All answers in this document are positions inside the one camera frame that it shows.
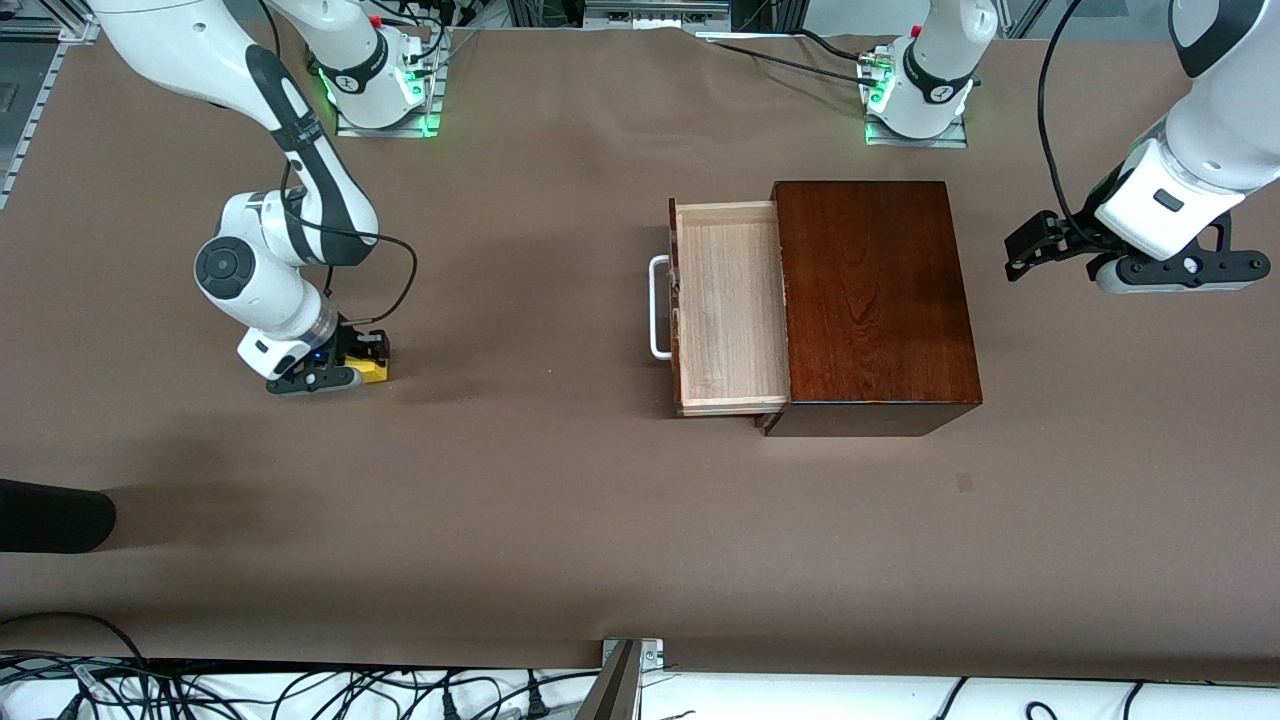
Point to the aluminium right arm base plate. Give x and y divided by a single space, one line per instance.
385 131

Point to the aluminium frame structure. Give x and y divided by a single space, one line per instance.
655 10

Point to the dark brown wooden cabinet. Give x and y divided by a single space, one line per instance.
880 300

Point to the black cylinder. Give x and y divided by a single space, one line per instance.
50 515

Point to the yellow cube block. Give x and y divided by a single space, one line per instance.
372 373

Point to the aluminium side rail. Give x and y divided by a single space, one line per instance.
35 110

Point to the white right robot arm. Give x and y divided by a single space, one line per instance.
250 270

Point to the brown table cover sheet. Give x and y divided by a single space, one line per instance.
560 480

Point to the aluminium left arm base plate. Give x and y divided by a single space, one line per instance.
915 142

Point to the dark metal post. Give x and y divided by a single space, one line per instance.
612 695

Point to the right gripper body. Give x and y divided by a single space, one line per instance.
352 346

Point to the aluminium corner bracket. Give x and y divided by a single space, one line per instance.
651 655

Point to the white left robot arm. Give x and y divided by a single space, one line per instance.
940 60

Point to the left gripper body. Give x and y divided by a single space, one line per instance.
1074 239

